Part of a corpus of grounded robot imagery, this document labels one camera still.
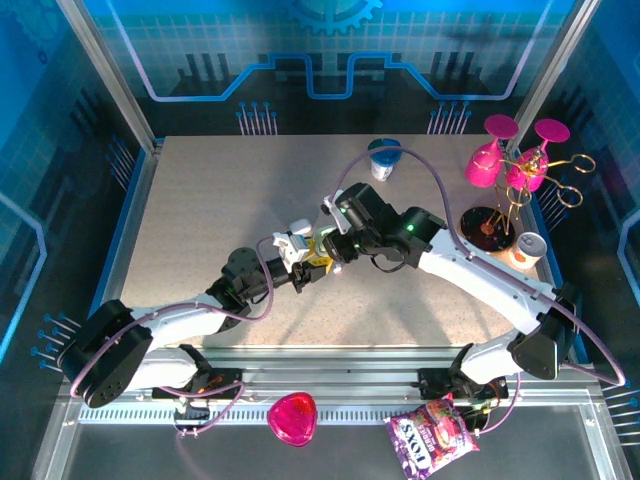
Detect white yogurt cup blue lid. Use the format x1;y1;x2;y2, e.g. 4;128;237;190
367;139;404;182

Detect pink wine glass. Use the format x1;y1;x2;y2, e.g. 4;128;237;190
463;113;521;189
503;117;572;194

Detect blue table edge strip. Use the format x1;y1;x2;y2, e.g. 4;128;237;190
87;147;151;321
528;193;564;289

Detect small drink can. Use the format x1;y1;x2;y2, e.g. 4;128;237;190
508;231;549;271

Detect pink heart-shaped dish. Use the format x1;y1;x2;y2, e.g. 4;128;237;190
266;391;318;448

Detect purple candy bag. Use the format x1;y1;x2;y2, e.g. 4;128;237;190
383;393;481;480

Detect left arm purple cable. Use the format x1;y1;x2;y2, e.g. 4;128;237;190
69;237;281;439

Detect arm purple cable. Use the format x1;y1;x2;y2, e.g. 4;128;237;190
327;146;630;436
69;237;281;439

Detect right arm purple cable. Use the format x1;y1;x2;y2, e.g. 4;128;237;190
327;146;630;436

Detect gold wire glass rack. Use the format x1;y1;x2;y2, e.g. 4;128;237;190
458;144;598;257

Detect aluminium front rail frame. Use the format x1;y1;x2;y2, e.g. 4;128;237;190
29;344;640;480

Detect aluminium frame post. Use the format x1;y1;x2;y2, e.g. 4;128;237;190
55;0;166;154
505;0;605;154

